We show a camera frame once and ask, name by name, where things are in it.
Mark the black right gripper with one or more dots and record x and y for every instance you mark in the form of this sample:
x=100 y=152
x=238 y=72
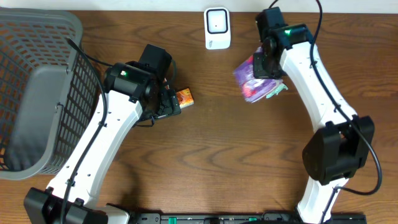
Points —
x=259 y=71

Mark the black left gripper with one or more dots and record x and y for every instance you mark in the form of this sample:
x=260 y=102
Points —
x=170 y=104

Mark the green wet wipes packet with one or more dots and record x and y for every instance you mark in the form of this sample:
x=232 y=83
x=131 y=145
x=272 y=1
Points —
x=276 y=90

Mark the orange tissue packet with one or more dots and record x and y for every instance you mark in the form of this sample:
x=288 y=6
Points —
x=185 y=98

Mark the purple red snack bag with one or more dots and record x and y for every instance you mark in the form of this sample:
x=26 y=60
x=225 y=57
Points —
x=253 y=89

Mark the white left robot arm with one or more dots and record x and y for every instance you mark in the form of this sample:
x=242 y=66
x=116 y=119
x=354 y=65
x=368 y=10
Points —
x=133 y=94

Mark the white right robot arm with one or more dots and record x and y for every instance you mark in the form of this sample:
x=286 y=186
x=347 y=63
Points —
x=339 y=146

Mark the grey plastic mesh basket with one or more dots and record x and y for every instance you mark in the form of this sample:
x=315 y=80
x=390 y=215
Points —
x=48 y=93

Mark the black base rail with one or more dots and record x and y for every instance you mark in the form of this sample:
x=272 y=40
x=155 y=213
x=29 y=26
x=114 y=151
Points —
x=269 y=216

